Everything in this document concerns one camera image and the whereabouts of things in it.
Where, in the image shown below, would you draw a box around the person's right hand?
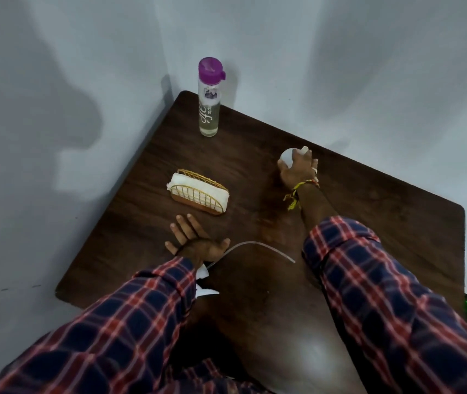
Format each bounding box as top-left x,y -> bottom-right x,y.
277,148 -> 320,189

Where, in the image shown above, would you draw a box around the person's left hand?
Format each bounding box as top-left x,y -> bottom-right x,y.
165,214 -> 231,269

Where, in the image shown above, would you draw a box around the white cup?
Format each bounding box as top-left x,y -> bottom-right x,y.
280,146 -> 310,169

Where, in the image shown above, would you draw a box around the person's right forearm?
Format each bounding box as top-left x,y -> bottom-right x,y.
298,185 -> 467,394

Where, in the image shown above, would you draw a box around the person's left forearm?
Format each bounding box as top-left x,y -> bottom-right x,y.
0,256 -> 202,394

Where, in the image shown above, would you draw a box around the thin white curved tube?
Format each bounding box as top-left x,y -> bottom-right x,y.
206,241 -> 296,270

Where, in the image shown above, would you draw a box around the white folded napkins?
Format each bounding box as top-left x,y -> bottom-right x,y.
166,172 -> 231,212

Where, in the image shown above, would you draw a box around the white paper piece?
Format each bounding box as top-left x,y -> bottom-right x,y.
195,262 -> 220,299

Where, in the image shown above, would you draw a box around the clear bottle with purple cap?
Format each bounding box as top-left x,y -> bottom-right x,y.
198,57 -> 226,138

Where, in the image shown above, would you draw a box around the yellow and red thread bracelet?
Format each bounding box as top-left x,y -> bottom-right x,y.
283,180 -> 320,212

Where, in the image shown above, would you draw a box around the gold wire napkin holder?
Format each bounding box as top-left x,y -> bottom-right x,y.
170,169 -> 230,216

